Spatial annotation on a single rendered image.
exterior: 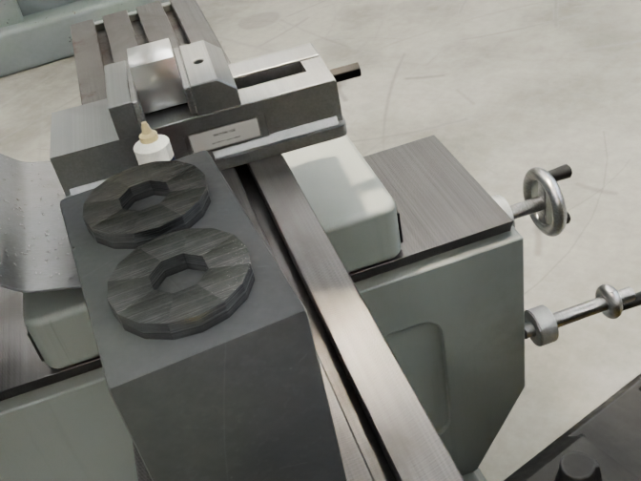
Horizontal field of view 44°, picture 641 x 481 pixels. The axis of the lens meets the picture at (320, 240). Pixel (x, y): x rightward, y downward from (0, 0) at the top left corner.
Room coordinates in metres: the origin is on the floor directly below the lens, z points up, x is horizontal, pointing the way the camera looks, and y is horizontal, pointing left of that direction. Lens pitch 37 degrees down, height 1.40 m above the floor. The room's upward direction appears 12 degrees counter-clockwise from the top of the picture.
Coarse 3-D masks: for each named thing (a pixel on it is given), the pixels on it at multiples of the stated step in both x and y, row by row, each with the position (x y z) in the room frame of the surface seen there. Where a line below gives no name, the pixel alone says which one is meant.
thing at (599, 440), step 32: (640, 384) 0.65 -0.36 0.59; (608, 416) 0.61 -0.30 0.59; (640, 416) 0.60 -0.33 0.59; (576, 448) 0.56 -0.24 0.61; (608, 448) 0.56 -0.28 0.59; (640, 448) 0.56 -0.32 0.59; (512, 480) 0.55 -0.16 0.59; (544, 480) 0.53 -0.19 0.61; (576, 480) 0.50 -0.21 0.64; (608, 480) 0.51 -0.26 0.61; (640, 480) 0.50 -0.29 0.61
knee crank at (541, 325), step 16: (608, 288) 0.90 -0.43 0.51; (624, 288) 0.91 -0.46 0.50; (576, 304) 0.90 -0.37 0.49; (592, 304) 0.89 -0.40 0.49; (608, 304) 0.89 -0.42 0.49; (624, 304) 0.90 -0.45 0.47; (640, 304) 0.90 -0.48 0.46; (528, 320) 0.89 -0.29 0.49; (544, 320) 0.86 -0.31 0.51; (560, 320) 0.88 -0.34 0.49; (576, 320) 0.88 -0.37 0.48; (528, 336) 0.86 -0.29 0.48; (544, 336) 0.85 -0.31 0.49
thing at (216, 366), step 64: (128, 192) 0.50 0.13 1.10; (192, 192) 0.48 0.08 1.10; (128, 256) 0.42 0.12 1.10; (192, 256) 0.41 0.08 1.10; (256, 256) 0.41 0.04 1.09; (128, 320) 0.36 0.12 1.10; (192, 320) 0.35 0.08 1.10; (256, 320) 0.35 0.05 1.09; (128, 384) 0.32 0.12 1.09; (192, 384) 0.33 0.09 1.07; (256, 384) 0.34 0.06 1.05; (320, 384) 0.35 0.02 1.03; (192, 448) 0.32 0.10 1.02; (256, 448) 0.33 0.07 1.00; (320, 448) 0.34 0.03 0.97
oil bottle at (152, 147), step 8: (144, 128) 0.78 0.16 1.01; (144, 136) 0.77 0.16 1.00; (152, 136) 0.77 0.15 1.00; (160, 136) 0.78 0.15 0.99; (136, 144) 0.78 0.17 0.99; (144, 144) 0.77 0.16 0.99; (152, 144) 0.77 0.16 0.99; (160, 144) 0.77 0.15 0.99; (168, 144) 0.77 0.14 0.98; (136, 152) 0.77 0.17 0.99; (144, 152) 0.76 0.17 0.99; (152, 152) 0.76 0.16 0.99; (160, 152) 0.76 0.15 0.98; (168, 152) 0.77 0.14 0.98; (144, 160) 0.76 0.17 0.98; (152, 160) 0.76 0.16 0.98; (160, 160) 0.76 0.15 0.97
